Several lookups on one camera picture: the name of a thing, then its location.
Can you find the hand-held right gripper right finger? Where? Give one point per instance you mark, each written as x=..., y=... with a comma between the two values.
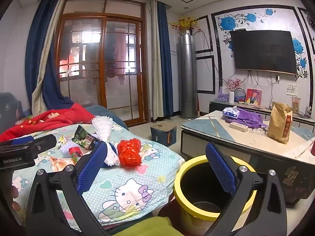
x=221, y=169

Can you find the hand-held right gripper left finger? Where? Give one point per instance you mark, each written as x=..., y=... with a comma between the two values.
x=91, y=167

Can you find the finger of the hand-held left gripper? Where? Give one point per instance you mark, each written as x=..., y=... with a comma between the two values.
x=44, y=141

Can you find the yellow white wrapper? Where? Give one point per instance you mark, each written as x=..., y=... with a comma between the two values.
x=61, y=141

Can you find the dark green snack wrapper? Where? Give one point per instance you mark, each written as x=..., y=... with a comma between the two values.
x=83, y=137

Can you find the white foam fruit net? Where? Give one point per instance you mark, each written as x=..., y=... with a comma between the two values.
x=102, y=127

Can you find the red plastic bag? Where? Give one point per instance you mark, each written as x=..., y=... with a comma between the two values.
x=129, y=152

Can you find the yellow black bin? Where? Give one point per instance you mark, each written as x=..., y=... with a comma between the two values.
x=178, y=189

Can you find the red floral blanket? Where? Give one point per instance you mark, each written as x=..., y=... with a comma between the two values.
x=61, y=118

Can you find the marble top coffee table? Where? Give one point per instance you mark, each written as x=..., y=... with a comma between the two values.
x=209, y=142

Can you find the white power strip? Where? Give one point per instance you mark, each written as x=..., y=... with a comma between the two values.
x=238, y=126

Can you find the cartoon cat printed blanket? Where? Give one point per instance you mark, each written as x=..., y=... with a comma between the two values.
x=137, y=177

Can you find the white blue tissue pack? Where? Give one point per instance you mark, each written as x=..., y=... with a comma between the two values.
x=230, y=113

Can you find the blue denim cloth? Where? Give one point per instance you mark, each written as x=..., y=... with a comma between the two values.
x=113, y=114

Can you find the purple cloth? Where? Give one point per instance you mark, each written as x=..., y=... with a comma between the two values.
x=251, y=118

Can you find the dark television cabinet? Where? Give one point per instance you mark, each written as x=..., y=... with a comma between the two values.
x=216, y=107

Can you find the blue storage stool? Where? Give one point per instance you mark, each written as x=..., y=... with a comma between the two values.
x=162, y=137

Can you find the white vase red flowers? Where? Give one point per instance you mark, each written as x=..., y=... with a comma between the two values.
x=231, y=97

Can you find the brown paper food bag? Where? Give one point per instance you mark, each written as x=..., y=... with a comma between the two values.
x=279, y=125

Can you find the colourful painting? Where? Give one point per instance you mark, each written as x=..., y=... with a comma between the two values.
x=253, y=97

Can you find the beige curtain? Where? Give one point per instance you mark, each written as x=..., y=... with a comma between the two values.
x=50, y=49
x=153, y=66

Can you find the red cup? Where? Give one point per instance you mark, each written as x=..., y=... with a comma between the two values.
x=313, y=148

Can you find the grey tower air conditioner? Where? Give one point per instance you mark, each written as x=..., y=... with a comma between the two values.
x=187, y=78

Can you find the clear snack packet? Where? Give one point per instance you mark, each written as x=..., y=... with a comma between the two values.
x=296, y=104

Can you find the blue curtain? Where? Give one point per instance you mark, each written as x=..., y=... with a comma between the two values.
x=37, y=41
x=165, y=54

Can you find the wooden glass sliding door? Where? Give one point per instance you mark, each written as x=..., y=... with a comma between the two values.
x=143, y=66

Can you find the yellow artificial flowers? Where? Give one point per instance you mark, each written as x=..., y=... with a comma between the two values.
x=184, y=23

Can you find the round frame ornament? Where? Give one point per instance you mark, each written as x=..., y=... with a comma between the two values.
x=240, y=95

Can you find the white paper wall note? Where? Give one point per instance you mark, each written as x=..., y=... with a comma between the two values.
x=291, y=89

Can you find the black wall television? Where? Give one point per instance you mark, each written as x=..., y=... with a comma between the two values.
x=263, y=51

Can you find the black wall clock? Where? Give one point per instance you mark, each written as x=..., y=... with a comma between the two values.
x=312, y=22

